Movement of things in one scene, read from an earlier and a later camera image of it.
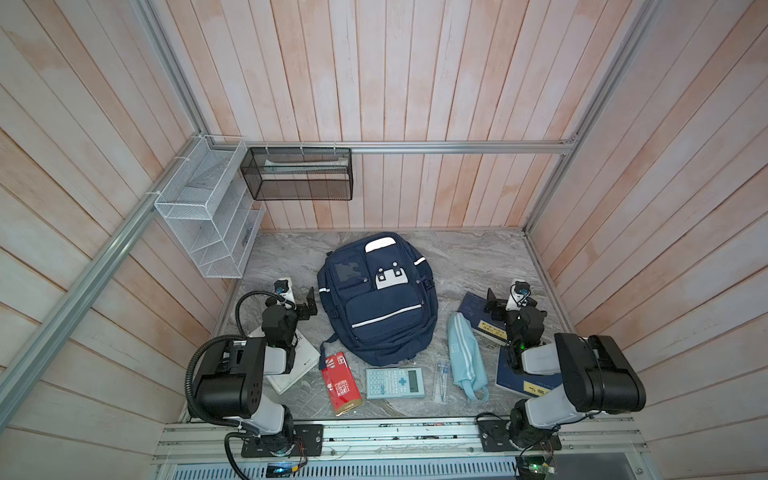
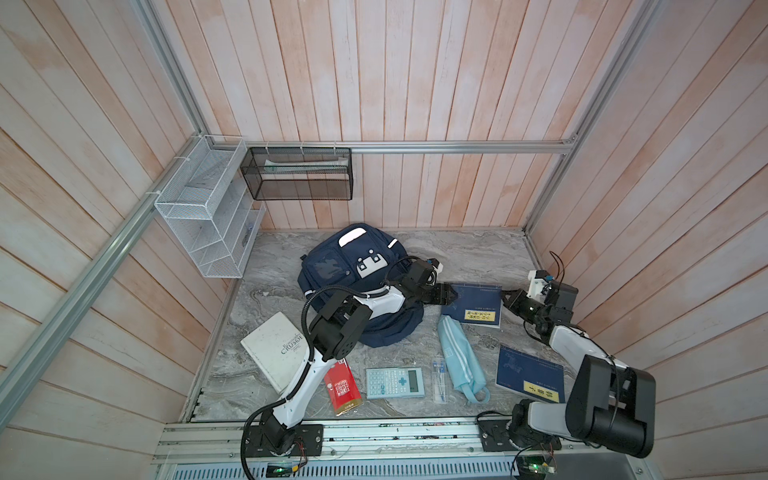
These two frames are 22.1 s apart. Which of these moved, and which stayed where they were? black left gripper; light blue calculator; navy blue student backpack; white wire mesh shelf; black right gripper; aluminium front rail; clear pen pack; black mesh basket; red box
Moved: navy blue student backpack; black left gripper; black right gripper
Stayed: red box; white wire mesh shelf; clear pen pack; black mesh basket; aluminium front rail; light blue calculator
